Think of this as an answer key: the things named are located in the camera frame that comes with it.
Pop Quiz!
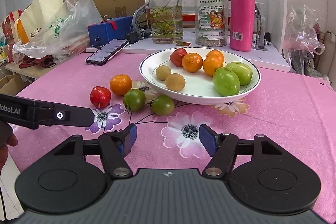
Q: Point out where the dark green tomato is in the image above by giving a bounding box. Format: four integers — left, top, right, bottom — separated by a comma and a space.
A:
150, 94, 175, 116
123, 89, 146, 113

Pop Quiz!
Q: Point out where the person's left hand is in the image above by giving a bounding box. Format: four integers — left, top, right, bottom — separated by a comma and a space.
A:
0, 122, 18, 170

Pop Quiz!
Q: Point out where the red fruit on cloth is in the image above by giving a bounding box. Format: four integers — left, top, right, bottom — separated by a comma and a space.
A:
89, 86, 112, 109

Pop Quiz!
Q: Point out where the orange tangerine on cloth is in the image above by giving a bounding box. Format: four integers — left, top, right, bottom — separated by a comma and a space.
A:
109, 75, 132, 96

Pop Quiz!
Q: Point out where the white round plate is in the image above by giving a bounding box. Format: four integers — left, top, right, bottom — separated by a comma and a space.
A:
139, 48, 261, 105

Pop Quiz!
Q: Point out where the light green fruit front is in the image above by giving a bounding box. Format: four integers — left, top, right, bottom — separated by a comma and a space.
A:
213, 68, 240, 97

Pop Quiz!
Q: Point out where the light green fruit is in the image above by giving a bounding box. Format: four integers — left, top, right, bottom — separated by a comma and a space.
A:
213, 68, 240, 97
225, 62, 253, 86

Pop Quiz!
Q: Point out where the light green fruit back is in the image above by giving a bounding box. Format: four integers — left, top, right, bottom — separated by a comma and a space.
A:
225, 62, 253, 86

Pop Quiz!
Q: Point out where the clear plastic bag left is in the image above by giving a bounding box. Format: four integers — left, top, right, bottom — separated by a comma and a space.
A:
12, 0, 101, 63

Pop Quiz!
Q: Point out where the clear plastic bag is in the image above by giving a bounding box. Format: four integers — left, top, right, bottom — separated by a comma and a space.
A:
12, 0, 101, 63
282, 5, 325, 75

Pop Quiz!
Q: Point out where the tan longan front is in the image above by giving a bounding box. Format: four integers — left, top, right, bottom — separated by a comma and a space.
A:
165, 73, 186, 92

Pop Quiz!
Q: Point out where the tan longan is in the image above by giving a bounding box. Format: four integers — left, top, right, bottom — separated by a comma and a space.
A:
155, 65, 171, 81
165, 73, 186, 92

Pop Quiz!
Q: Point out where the pink floral tablecloth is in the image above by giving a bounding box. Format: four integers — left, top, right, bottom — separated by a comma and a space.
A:
7, 52, 336, 223

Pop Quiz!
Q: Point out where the orange tangerine plate front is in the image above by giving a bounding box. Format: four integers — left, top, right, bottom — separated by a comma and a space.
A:
203, 56, 223, 77

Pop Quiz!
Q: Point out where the orange tangerine plate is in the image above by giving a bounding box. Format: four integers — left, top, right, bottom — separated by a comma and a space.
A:
182, 53, 203, 73
206, 50, 225, 63
203, 56, 223, 77

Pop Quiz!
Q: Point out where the black smartphone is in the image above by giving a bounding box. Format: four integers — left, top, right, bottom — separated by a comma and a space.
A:
86, 39, 130, 66

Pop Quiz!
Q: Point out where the tan longan back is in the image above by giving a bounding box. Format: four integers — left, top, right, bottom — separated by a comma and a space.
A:
155, 65, 171, 81

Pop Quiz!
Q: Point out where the orange tangerine plate left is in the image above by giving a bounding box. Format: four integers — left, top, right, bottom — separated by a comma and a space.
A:
182, 53, 203, 73

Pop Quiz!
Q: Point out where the blue machine box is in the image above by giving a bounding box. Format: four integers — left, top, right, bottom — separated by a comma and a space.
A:
88, 16, 133, 48

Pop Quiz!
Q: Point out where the orange tangerine plate back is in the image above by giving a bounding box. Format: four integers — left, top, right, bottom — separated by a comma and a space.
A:
206, 50, 225, 63

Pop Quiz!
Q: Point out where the red fruit in plate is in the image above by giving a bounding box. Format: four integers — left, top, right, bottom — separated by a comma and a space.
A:
170, 48, 187, 67

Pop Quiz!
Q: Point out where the beige paper bag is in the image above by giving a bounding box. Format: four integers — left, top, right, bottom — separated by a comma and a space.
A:
13, 0, 64, 44

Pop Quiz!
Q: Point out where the clear plastic bag right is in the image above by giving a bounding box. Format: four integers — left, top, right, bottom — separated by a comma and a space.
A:
282, 5, 325, 75

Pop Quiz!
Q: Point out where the grey metal lever stand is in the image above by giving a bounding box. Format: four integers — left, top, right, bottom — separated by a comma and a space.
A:
132, 2, 149, 36

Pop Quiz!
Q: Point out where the clear jar with label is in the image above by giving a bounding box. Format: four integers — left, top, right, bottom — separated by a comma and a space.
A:
195, 0, 228, 47

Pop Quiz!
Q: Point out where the pink thermos bottle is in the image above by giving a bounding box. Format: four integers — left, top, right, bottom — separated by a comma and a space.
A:
230, 0, 257, 52

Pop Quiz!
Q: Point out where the grey metal bracket right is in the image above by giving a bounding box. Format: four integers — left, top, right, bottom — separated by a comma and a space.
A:
252, 4, 267, 51

